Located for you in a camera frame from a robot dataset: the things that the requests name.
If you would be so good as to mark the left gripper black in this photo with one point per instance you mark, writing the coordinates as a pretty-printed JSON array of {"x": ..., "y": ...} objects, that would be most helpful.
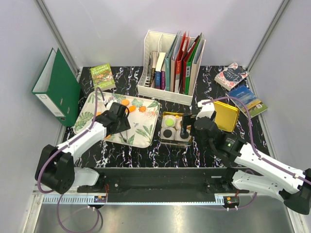
[{"x": 125, "y": 126}]

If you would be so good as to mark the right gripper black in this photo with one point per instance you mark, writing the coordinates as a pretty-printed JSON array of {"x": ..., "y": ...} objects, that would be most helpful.
[{"x": 188, "y": 120}]

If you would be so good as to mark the black sandwich cookie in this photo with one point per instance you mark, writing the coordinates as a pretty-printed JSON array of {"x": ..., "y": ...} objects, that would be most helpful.
[
  {"x": 167, "y": 133},
  {"x": 181, "y": 133}
]

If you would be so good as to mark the green sandwich cookie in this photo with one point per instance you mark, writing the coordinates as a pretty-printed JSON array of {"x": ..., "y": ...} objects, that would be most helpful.
[{"x": 169, "y": 122}]

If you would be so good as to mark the gold cookie tin base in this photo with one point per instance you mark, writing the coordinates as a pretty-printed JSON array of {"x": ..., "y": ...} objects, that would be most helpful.
[{"x": 173, "y": 142}]

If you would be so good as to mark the metal serving tongs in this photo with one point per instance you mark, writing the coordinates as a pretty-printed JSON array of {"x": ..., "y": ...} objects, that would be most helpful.
[{"x": 124, "y": 137}]

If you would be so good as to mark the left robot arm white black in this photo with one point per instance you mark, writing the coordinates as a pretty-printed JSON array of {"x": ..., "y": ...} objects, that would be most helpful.
[{"x": 56, "y": 171}]

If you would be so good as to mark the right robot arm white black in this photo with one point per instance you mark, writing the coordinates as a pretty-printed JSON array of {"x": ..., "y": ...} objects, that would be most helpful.
[{"x": 248, "y": 168}]

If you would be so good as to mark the white paper cup back right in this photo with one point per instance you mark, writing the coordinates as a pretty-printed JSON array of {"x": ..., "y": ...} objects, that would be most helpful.
[{"x": 177, "y": 121}]

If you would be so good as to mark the white paper cup front left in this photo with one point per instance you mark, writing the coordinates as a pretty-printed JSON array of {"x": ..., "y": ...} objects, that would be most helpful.
[{"x": 173, "y": 131}]

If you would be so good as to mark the white paper cup back left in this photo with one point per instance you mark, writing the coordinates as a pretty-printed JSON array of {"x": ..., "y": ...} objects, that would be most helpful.
[{"x": 167, "y": 116}]

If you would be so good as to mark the orange fish shaped cookie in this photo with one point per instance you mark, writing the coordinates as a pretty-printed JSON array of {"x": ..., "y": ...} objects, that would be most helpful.
[{"x": 132, "y": 108}]

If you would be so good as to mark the orange round sandwich cookie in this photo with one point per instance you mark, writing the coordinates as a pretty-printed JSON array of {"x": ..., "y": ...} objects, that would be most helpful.
[{"x": 125, "y": 102}]

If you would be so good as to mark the floral patterned serving tray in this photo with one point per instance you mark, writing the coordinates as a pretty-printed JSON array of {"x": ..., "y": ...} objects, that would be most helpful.
[{"x": 142, "y": 124}]

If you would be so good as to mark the orange shell shaped cookie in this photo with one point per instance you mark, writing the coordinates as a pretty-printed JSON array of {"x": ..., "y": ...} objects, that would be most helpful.
[{"x": 142, "y": 109}]

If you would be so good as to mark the gold tin lid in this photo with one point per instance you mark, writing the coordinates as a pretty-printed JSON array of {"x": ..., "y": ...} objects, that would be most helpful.
[{"x": 226, "y": 116}]

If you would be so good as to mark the green treehouse paperback book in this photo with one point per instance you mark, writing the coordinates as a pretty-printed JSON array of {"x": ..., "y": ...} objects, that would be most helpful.
[{"x": 102, "y": 77}]

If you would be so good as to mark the white desk file organizer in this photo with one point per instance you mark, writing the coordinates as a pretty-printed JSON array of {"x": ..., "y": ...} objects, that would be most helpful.
[{"x": 170, "y": 66}]

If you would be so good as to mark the floral cover paperback book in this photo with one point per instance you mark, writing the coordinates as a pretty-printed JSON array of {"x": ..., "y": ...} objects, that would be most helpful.
[{"x": 231, "y": 76}]

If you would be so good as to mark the green lever arch binder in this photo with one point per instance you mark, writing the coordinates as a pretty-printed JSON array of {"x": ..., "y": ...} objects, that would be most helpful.
[{"x": 57, "y": 88}]

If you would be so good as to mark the blue landscape cover book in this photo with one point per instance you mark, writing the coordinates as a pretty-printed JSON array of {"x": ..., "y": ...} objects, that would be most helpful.
[{"x": 253, "y": 104}]

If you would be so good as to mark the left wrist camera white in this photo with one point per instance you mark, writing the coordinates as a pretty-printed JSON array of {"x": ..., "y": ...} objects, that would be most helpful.
[{"x": 107, "y": 103}]

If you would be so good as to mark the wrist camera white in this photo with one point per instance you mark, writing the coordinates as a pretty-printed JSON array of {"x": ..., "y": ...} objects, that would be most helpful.
[
  {"x": 206, "y": 108},
  {"x": 107, "y": 103}
]

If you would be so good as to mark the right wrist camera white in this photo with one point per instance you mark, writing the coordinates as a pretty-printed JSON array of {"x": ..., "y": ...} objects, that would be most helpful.
[{"x": 206, "y": 108}]

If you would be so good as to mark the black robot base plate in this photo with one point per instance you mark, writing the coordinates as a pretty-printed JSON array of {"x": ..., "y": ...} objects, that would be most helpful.
[{"x": 161, "y": 185}]

